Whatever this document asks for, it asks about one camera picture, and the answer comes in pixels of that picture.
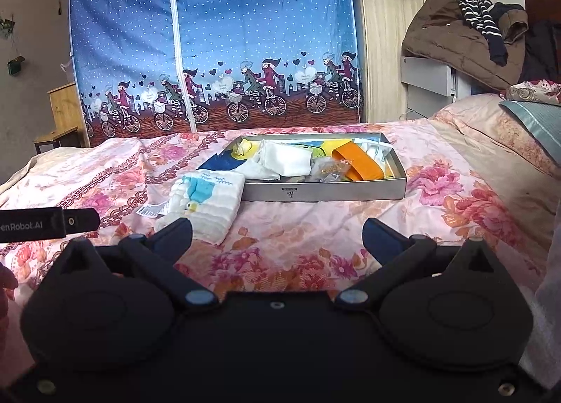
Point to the dark wooden headboard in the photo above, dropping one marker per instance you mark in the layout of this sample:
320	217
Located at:
543	6

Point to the floral pillow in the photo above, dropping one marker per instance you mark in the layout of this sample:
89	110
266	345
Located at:
532	91

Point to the green wall ornament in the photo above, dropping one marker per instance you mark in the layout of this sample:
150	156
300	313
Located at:
16	66

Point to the brown puffer jacket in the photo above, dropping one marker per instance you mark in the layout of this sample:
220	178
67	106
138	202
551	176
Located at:
442	34

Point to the floral bed quilt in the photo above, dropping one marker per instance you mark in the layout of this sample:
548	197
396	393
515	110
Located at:
307	232

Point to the light wooden wardrobe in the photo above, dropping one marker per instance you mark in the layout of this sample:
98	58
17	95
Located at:
385	34

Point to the small wooden stool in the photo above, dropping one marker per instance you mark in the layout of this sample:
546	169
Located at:
63	113

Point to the white fluffy cloth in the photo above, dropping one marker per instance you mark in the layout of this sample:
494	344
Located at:
287	157

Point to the beige floral blanket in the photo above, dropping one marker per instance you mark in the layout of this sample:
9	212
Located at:
482	140

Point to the person's left hand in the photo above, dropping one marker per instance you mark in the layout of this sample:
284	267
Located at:
6	280

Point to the silver tray box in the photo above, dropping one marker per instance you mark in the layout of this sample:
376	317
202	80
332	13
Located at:
324	191

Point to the blue grey pillow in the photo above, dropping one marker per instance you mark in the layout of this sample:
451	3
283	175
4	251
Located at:
537	124

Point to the pale grey cloth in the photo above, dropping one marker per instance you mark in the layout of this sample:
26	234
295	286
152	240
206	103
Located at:
379	155

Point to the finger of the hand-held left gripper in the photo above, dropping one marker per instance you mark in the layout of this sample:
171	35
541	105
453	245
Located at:
83	221

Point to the clear plastic bag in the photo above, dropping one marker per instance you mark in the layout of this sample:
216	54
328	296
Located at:
331	168

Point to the dark clothing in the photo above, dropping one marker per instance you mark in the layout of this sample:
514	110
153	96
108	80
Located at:
541	52

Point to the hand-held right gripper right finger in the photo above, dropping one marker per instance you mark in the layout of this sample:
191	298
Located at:
374	234

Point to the black white striped garment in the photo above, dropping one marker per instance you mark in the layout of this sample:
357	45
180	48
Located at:
480	13

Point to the blue printed fabric wardrobe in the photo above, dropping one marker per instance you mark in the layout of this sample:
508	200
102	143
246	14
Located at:
245	13

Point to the white socks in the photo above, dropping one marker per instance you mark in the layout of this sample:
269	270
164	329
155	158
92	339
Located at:
261	171

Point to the white storage box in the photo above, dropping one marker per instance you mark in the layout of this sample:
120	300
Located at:
427	76

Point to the white gauze towel blue print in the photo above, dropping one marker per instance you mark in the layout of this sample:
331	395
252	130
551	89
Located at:
206	205

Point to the white paper tag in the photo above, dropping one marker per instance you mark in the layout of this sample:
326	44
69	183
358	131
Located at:
153	209

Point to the yellow blue printed cloth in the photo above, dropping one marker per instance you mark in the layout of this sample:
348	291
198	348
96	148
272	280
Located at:
219	162

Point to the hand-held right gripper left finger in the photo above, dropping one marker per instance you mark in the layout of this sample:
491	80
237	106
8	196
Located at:
182	234

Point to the orange cloth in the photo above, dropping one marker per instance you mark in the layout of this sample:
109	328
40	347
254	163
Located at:
357	162

